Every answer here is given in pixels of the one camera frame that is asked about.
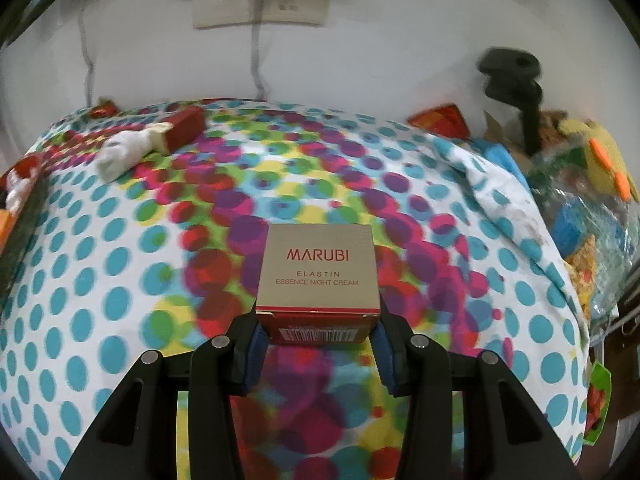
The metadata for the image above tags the red and gold cream box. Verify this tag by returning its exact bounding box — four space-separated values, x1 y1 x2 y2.
255 223 381 346

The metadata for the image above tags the black television cable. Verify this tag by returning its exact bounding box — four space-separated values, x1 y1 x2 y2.
77 0 99 109

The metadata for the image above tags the white wall socket plate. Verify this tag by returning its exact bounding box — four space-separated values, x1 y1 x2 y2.
192 0 331 29

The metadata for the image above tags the clear bag of toys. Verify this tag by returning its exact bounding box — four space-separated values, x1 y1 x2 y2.
527 146 639 323

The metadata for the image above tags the red snack packet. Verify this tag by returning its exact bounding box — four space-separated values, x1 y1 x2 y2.
407 104 470 140

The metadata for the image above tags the yellow knitted plush toy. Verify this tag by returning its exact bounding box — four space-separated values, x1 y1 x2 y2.
558 118 639 203

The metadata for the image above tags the green snack packet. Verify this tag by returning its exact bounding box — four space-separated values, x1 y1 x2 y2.
584 361 612 446

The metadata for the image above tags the black clamp stand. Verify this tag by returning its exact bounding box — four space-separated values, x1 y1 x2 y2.
477 47 544 156

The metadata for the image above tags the small red box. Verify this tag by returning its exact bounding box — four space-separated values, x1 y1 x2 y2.
154 106 206 155

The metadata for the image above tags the white sock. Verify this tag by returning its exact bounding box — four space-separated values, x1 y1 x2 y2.
94 122 172 183

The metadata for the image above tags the polka dot bed sheet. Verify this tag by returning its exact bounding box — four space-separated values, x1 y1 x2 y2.
1 100 588 479

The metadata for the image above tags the red candy wrapper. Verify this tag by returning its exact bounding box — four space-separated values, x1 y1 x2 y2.
89 99 120 120

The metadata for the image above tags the light blue cloth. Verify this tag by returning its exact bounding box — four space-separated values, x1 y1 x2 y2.
473 139 532 193

